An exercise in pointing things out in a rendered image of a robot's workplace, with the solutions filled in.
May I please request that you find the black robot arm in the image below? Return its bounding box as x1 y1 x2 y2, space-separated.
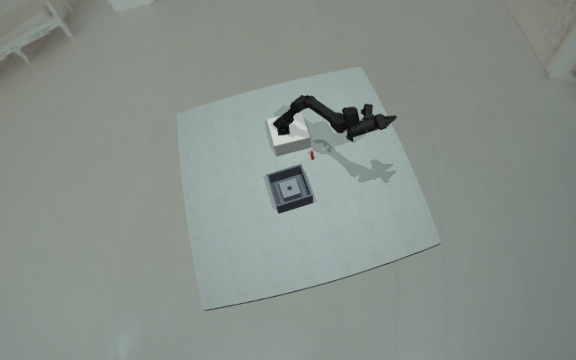
273 95 374 142

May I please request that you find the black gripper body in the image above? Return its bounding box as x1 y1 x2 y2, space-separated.
360 113 386 134

